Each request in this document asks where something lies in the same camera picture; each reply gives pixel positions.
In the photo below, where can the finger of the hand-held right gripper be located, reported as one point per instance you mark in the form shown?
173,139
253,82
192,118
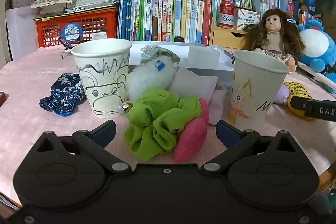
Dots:
298,106

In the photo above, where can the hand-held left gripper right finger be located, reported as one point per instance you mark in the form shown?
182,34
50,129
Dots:
227,132

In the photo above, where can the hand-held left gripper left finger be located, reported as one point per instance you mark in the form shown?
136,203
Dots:
106,132

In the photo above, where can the yellow sequin soft toy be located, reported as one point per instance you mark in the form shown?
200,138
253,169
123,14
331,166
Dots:
298,88

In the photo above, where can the blue brocade pouch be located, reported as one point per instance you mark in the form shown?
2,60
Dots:
64,94

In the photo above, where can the grey storage box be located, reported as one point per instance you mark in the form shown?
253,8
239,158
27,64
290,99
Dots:
210,75

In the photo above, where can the small gold bell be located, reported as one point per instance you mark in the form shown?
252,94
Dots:
126,107

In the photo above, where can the pink felt scrunchie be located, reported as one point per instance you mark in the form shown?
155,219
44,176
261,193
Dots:
191,137

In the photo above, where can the paper cup with cat drawing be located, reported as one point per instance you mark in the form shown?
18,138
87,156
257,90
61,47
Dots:
256,90

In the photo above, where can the green scrunchie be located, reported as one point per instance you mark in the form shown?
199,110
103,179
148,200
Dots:
155,119

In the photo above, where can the paper cup with mouse drawing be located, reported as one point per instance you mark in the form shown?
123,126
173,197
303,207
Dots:
102,77

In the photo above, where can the pale lilac cloth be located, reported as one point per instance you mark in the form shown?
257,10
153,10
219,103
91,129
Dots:
193,83

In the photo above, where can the blue plush toy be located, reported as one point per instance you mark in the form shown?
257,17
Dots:
319,48

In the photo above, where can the white fluffy plush toy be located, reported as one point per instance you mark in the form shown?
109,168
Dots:
149,77

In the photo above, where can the brown-haired doll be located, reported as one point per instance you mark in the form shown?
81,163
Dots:
273,37

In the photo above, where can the wooden drawer box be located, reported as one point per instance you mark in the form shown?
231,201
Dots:
225,37

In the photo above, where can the miniature black bicycle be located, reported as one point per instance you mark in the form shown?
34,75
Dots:
65,46

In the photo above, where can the white card box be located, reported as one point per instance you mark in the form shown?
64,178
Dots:
245,19

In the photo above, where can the small black box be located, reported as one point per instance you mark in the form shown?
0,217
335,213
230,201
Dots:
179,39

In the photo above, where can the red plastic crate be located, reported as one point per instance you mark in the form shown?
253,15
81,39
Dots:
52,29

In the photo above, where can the red drink can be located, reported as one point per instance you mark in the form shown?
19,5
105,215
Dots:
227,14

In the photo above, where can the row of tall children's books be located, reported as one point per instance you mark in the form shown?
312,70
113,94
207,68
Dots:
162,14

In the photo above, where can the white board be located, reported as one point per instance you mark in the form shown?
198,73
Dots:
21,29

